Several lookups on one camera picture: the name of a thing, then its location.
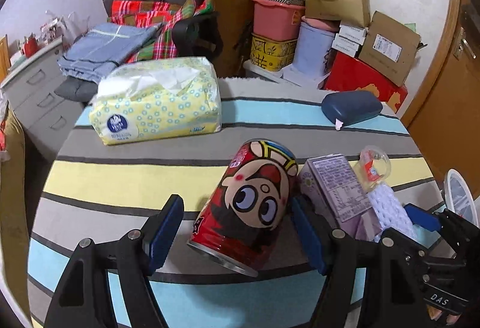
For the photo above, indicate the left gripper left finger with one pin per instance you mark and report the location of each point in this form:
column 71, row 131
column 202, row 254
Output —
column 139, row 254

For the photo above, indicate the navy glasses case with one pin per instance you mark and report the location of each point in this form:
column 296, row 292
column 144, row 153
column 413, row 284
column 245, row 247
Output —
column 350, row 107

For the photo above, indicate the wooden door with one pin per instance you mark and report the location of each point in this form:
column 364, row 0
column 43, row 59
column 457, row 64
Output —
column 443, row 118

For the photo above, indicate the yellow tin box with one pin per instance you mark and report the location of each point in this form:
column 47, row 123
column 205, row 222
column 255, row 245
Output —
column 271, row 55

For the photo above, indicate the light blue cylinder container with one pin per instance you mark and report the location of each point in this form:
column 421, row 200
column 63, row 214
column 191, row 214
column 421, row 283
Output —
column 315, row 39

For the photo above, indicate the white foam fruit net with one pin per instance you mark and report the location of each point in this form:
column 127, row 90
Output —
column 390, row 213

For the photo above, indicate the cardboard box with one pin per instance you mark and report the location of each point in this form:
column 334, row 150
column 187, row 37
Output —
column 390, row 48

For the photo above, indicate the small clear plastic cup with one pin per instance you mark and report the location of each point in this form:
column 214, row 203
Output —
column 373, row 167

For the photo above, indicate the striped table cloth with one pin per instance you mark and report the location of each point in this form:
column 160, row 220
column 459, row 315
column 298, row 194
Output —
column 102, row 192

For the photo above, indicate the white trash bin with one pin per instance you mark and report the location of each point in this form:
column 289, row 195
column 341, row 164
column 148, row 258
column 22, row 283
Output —
column 458, row 197

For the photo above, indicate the purple drink carton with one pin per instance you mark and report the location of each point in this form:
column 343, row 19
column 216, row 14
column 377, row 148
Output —
column 335, row 191

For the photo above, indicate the blue folded cloth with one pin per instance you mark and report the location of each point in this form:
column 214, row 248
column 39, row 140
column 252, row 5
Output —
column 103, row 49

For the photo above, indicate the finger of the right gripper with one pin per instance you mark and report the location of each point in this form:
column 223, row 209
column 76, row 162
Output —
column 422, row 218

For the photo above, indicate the grey drawer cabinet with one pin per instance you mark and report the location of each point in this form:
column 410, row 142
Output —
column 47, row 118

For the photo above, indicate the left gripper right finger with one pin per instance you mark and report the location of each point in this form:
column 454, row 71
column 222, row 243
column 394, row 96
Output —
column 333, row 254

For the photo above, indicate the red gift box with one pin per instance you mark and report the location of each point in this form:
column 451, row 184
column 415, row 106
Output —
column 349, row 73

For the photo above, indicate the black office chair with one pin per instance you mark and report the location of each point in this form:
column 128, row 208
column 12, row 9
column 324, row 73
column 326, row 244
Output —
column 198, row 36

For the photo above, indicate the red cartoon drink can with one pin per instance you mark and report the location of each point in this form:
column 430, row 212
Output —
column 240, row 223

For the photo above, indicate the yellow tissue pack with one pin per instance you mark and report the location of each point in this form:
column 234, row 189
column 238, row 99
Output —
column 157, row 99

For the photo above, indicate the metal door handle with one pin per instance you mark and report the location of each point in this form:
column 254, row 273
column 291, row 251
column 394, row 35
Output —
column 461, row 45

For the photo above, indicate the white small boxes stack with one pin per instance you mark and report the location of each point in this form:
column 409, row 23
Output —
column 349, row 39

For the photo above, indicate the red plaid blanket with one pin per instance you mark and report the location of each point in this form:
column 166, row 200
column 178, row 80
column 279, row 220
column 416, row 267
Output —
column 160, row 15

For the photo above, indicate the pink plastic basket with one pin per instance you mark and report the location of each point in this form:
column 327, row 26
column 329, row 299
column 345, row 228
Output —
column 277, row 21

